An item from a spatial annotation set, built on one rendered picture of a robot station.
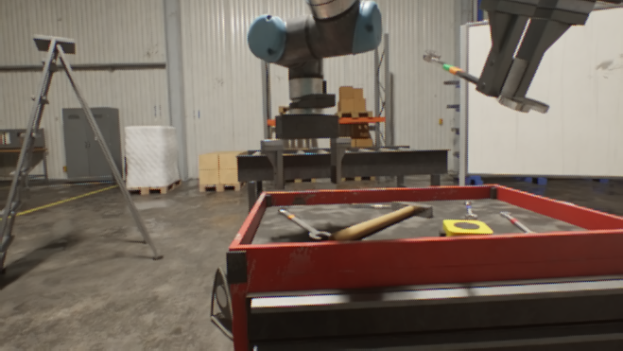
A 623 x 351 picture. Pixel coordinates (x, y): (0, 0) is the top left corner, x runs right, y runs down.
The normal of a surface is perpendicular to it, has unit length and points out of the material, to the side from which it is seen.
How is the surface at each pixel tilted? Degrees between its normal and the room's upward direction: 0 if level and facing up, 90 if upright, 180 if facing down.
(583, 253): 90
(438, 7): 90
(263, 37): 90
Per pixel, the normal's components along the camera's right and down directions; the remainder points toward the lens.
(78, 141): 0.04, 0.07
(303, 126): 0.41, 0.06
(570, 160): -0.38, 0.07
